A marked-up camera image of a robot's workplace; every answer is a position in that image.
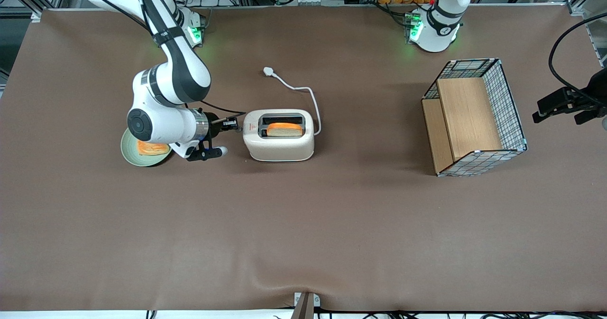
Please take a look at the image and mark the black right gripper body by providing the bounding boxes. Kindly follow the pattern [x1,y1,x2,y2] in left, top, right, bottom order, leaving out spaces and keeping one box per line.
[207,112,229,140]

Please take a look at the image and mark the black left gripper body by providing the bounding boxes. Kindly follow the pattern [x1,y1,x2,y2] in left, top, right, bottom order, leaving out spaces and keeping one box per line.
[581,67,607,114]

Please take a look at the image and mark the white two-slot toaster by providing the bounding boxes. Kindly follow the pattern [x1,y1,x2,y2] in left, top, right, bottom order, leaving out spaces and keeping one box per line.
[242,109,315,163]

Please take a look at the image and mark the toast slice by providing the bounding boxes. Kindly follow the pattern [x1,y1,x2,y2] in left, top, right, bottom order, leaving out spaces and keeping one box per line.
[266,122,304,138]

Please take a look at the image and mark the triangular golden pastry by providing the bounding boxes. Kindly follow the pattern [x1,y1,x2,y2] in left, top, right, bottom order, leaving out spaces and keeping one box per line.
[137,140,171,156]

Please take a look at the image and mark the light green round plate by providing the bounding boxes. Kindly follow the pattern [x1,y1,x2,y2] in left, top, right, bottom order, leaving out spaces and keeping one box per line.
[120,128,174,167]

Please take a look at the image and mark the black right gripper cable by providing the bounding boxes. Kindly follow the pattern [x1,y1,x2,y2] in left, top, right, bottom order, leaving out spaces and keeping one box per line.
[185,100,248,118]

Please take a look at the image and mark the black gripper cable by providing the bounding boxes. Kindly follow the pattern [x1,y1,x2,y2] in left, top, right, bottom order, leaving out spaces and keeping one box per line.
[548,13,607,97]
[185,100,248,118]

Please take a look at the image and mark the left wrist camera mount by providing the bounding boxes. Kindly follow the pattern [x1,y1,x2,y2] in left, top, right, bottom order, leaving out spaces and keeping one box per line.
[574,110,607,130]

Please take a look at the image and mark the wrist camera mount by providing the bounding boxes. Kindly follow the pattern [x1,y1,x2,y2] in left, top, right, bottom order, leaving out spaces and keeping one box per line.
[574,110,607,130]
[186,138,229,163]

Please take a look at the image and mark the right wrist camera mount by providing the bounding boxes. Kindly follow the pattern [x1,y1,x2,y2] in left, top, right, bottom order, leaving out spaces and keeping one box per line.
[186,138,229,163]

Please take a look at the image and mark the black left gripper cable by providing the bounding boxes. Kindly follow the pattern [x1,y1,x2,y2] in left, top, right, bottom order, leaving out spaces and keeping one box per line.
[548,13,607,97]

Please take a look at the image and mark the white toaster power cord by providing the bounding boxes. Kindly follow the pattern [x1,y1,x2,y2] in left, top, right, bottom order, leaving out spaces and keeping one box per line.
[263,66,322,137]

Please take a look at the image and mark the wire basket with wooden shelf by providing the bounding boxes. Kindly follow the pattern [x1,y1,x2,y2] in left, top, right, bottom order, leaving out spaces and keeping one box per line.
[421,58,528,178]

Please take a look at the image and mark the metal camera post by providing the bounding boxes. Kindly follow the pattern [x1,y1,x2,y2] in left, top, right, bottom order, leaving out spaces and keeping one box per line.
[290,291,321,319]

